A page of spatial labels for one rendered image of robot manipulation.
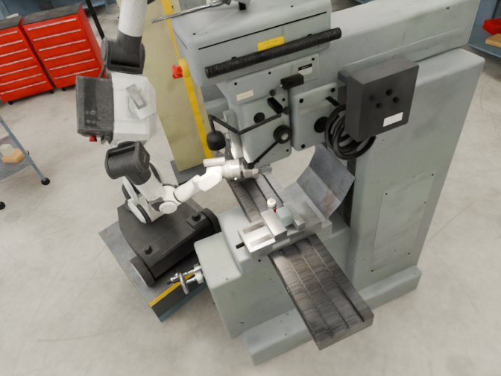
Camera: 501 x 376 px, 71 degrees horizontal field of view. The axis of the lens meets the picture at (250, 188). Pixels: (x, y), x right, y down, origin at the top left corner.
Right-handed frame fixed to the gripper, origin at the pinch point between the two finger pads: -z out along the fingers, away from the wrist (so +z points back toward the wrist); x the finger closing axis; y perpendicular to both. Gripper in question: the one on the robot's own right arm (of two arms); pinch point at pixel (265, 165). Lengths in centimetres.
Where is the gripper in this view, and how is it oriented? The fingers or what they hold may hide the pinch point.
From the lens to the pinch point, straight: 156.6
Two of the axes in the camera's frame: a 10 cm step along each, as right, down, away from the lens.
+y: 1.2, 7.2, 6.8
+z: -9.9, 1.3, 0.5
